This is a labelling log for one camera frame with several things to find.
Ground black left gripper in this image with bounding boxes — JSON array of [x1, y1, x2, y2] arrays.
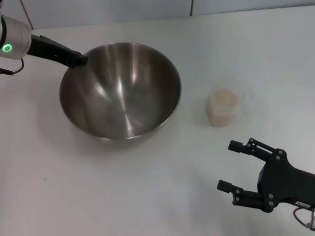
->
[[28, 34, 89, 69]]

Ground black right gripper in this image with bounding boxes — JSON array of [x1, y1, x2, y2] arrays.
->
[[216, 138, 315, 213]]

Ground stainless steel mixing bowl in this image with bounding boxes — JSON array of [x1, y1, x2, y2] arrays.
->
[[59, 42, 182, 146]]

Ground clear plastic measuring cup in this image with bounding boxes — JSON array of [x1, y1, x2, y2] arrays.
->
[[205, 86, 247, 128]]

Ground white rice grains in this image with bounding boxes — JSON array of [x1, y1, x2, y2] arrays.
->
[[208, 87, 241, 126]]

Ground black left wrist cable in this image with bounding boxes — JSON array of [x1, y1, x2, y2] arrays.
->
[[0, 58, 26, 76]]

